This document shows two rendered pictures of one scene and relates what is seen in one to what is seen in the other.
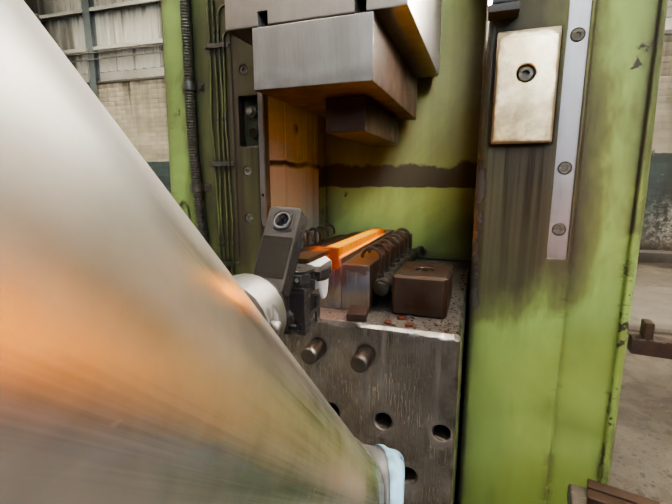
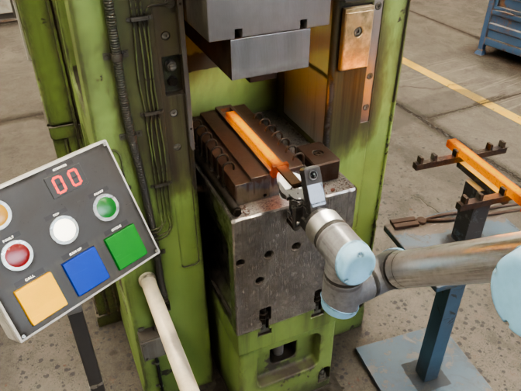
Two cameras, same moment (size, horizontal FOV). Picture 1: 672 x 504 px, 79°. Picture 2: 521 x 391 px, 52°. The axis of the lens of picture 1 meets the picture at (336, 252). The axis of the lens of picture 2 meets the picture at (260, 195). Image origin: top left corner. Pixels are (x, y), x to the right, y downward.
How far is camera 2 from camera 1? 1.09 m
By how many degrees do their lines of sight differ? 47
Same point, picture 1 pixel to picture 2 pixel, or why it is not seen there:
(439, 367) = (348, 204)
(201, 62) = (122, 32)
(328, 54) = (283, 54)
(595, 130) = (381, 54)
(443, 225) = (257, 88)
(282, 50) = (253, 53)
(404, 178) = not seen: hidden behind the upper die
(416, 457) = not seen: hidden behind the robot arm
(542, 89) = (365, 40)
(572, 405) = (366, 187)
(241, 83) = (163, 46)
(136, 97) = not seen: outside the picture
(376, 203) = (205, 82)
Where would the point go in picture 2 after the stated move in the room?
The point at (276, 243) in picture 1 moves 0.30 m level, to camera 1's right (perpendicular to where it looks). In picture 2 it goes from (315, 188) to (390, 143)
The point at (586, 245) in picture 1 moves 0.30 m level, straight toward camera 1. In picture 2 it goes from (375, 111) to (418, 160)
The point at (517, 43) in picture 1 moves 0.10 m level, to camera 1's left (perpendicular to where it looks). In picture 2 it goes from (355, 15) to (330, 24)
